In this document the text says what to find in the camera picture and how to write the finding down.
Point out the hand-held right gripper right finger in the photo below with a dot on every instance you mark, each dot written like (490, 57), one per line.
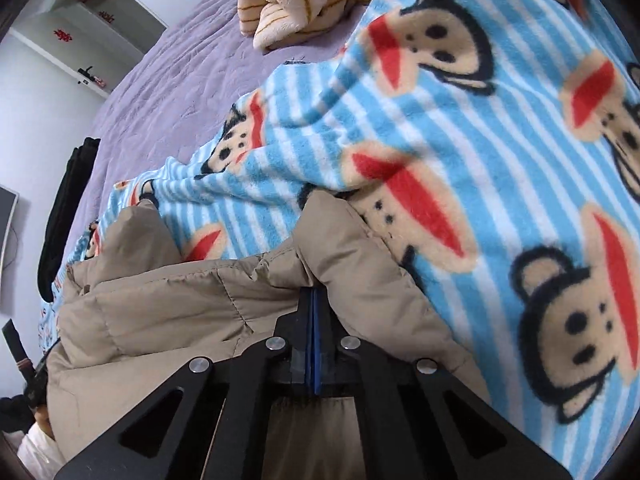
(327, 332)

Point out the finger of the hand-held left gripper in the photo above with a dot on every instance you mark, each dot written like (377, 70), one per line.
(15, 342)

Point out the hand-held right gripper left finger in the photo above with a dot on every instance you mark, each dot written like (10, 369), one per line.
(301, 330)

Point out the beige puffer jacket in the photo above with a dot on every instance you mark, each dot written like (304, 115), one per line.
(165, 310)

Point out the person's left forearm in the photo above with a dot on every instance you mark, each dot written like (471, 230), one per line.
(37, 452)

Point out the white framed television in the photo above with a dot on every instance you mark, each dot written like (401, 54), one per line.
(6, 230)

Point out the black folded garment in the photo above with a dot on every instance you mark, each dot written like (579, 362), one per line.
(70, 210)

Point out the monkey print striped blanket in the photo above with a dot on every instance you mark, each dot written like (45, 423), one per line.
(450, 110)

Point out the purple bedspread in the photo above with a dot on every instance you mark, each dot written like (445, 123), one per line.
(175, 85)

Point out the white door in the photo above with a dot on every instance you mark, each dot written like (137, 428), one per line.
(55, 60)

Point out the beige striped plush robe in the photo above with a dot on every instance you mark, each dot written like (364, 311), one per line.
(290, 5)

